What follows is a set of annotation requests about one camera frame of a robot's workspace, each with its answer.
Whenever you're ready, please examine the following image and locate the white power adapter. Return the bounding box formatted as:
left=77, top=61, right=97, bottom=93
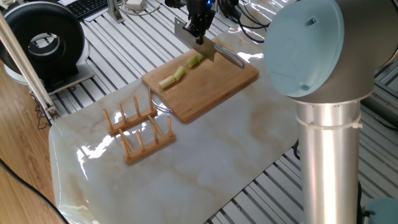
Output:
left=119, top=0, right=162, bottom=17

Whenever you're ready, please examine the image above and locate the wooden cutting board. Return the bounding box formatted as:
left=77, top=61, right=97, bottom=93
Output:
left=141, top=37, right=261, bottom=124

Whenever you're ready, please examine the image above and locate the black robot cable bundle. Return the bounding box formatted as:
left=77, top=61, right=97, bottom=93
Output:
left=217, top=0, right=271, bottom=44

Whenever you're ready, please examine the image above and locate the black round fan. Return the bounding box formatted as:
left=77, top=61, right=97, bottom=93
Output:
left=0, top=1, right=96, bottom=94

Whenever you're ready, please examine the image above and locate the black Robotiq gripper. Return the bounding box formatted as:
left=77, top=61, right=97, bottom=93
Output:
left=182, top=0, right=217, bottom=45

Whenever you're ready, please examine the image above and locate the white marble pattern sheet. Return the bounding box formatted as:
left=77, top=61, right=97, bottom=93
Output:
left=48, top=0, right=301, bottom=224

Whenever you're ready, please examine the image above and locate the black floor cable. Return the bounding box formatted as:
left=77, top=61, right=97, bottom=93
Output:
left=0, top=157, right=70, bottom=224

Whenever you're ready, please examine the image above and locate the black electronic box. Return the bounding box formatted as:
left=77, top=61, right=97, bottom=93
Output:
left=223, top=0, right=245, bottom=21

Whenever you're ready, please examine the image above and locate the wooden peg rack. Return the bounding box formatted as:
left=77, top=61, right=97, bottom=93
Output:
left=101, top=88, right=177, bottom=165

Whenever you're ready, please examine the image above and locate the steel kitchen knife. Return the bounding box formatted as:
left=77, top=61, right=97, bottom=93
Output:
left=174, top=17, right=246, bottom=70

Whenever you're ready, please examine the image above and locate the tall aluminium frame post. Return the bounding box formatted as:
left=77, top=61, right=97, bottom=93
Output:
left=0, top=12, right=62, bottom=121

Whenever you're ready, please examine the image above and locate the pale green scallion piece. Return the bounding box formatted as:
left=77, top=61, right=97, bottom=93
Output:
left=173, top=65, right=187, bottom=82

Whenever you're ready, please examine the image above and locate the white scallion end piece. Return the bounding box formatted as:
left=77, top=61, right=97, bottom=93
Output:
left=157, top=75, right=177, bottom=90

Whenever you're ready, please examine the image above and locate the short aluminium frame post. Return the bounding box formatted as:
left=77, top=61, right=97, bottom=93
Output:
left=106, top=0, right=125, bottom=24

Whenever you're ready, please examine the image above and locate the black computer keyboard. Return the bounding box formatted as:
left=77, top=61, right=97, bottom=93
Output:
left=64, top=0, right=110, bottom=21

